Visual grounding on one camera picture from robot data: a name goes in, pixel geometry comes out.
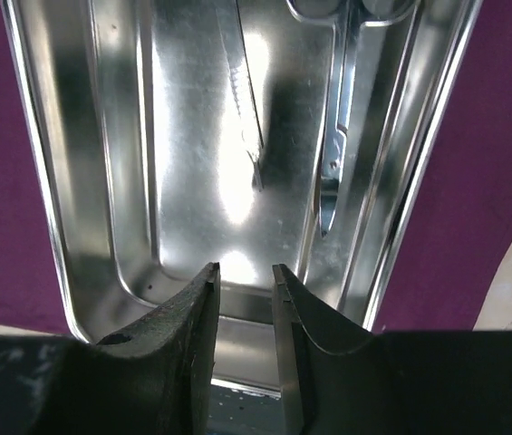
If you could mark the small steel scissors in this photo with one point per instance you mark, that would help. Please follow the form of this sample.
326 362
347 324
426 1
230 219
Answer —
346 20

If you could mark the purple cloth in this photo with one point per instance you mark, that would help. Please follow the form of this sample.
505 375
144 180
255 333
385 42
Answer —
455 263

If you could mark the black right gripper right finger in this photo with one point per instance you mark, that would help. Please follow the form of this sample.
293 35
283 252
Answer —
332 373

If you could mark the steel scalpel handle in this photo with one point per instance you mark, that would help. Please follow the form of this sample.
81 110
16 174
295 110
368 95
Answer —
233 40

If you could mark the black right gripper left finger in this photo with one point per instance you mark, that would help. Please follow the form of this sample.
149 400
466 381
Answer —
153 375

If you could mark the steel instrument tray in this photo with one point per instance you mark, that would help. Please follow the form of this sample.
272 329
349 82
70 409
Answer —
145 178

